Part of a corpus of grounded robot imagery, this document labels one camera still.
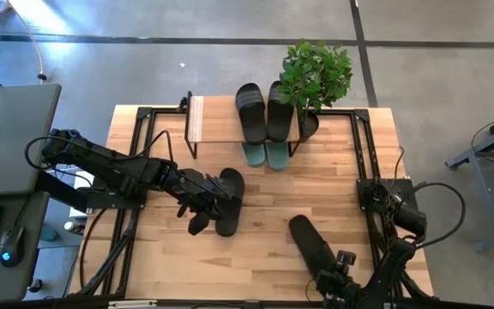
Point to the teal round object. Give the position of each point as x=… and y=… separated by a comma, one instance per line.
x=50, y=234

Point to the green leafy plant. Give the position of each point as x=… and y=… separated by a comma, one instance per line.
x=315, y=73

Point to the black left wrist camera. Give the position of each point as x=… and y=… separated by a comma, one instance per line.
x=198, y=223

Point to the white power box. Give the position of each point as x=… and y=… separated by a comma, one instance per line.
x=77, y=212

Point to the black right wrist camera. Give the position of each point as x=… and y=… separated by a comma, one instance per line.
x=345, y=258

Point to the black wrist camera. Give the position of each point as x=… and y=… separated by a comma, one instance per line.
x=345, y=258
x=198, y=223

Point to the wooden shelf black metal frame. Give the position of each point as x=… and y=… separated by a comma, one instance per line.
x=217, y=116

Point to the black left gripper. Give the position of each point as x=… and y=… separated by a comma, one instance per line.
x=195, y=193

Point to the black rubber slide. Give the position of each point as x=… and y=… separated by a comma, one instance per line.
x=279, y=124
x=309, y=240
x=251, y=116
x=232, y=219

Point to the white metal bracket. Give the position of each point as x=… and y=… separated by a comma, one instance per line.
x=131, y=304

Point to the black computer mouse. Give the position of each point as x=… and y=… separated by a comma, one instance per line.
x=12, y=246

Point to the black plant pot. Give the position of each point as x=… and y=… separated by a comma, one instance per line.
x=310, y=126

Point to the black support beam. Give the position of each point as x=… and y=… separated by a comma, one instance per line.
x=58, y=191

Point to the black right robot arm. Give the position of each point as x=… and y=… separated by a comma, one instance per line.
x=410, y=219

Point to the green rubber slide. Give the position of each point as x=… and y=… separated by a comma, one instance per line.
x=254, y=156
x=278, y=156

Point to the light grey desk top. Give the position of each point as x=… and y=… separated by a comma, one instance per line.
x=11, y=137

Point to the small bottle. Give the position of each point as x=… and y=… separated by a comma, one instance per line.
x=73, y=226

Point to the black round knob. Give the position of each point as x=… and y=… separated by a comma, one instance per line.
x=35, y=286

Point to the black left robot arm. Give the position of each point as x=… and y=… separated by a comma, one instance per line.
x=110, y=165

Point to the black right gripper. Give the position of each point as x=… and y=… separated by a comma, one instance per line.
x=337, y=292

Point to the grey metal table frame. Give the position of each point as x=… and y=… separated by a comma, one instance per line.
x=483, y=201

